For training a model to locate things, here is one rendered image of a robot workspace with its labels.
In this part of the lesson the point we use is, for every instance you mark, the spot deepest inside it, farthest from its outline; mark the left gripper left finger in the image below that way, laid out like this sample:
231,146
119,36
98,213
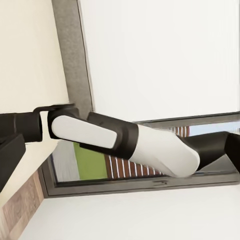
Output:
12,150

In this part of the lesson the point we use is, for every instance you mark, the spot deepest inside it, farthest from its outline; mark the bed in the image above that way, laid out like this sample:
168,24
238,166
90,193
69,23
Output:
43,61

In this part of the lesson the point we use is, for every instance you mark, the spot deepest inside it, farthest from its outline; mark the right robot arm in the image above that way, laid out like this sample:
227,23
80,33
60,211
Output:
162,150

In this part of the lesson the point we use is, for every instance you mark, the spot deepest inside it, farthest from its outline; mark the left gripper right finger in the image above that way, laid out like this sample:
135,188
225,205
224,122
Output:
232,149

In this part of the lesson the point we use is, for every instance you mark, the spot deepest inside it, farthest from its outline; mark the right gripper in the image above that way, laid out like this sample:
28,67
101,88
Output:
7,124

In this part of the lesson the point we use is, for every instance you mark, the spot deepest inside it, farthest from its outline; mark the door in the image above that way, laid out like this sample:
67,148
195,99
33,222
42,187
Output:
73,171

